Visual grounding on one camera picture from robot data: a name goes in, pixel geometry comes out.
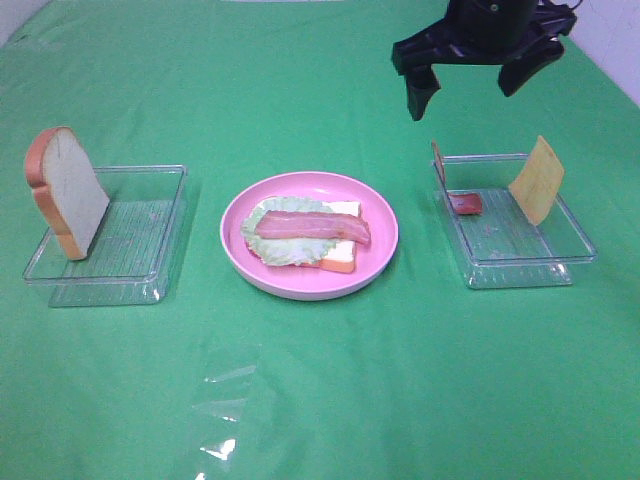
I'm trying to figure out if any bread slice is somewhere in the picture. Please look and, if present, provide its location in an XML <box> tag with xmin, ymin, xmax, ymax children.
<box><xmin>25</xmin><ymin>126</ymin><xmax>110</xmax><ymax>260</ymax></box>
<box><xmin>247</xmin><ymin>200</ymin><xmax>362</xmax><ymax>274</ymax></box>

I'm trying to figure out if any yellow cheese slice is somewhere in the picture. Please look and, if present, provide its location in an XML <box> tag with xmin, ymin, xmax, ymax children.
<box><xmin>508</xmin><ymin>135</ymin><xmax>565</xmax><ymax>226</ymax></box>

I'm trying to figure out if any pink round plate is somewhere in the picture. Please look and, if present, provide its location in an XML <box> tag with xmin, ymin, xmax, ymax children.
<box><xmin>220</xmin><ymin>171</ymin><xmax>399</xmax><ymax>301</ymax></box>

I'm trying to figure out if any clear plastic tray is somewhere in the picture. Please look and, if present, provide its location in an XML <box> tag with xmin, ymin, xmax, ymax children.
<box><xmin>433</xmin><ymin>153</ymin><xmax>597</xmax><ymax>289</ymax></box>
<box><xmin>23</xmin><ymin>165</ymin><xmax>189</xmax><ymax>308</ymax></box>

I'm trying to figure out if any bacon strip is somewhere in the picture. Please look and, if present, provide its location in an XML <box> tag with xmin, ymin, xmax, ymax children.
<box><xmin>255</xmin><ymin>210</ymin><xmax>371</xmax><ymax>245</ymax></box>
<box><xmin>431</xmin><ymin>140</ymin><xmax>483</xmax><ymax>215</ymax></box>

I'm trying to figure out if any clear tape patch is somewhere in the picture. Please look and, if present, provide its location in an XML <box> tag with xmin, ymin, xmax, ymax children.
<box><xmin>190</xmin><ymin>344</ymin><xmax>261</xmax><ymax>479</ymax></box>

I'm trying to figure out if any left clear plastic tray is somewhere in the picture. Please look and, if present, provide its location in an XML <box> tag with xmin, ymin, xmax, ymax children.
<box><xmin>23</xmin><ymin>165</ymin><xmax>189</xmax><ymax>308</ymax></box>

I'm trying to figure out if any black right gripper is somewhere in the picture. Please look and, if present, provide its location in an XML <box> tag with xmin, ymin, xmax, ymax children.
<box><xmin>392</xmin><ymin>1</ymin><xmax>577</xmax><ymax>121</ymax></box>

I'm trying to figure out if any right clear plastic tray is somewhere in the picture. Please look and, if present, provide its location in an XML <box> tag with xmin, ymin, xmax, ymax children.
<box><xmin>433</xmin><ymin>153</ymin><xmax>597</xmax><ymax>289</ymax></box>

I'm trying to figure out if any green lettuce leaf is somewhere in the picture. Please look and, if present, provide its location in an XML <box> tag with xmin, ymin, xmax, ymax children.
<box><xmin>241</xmin><ymin>196</ymin><xmax>338</xmax><ymax>266</ymax></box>

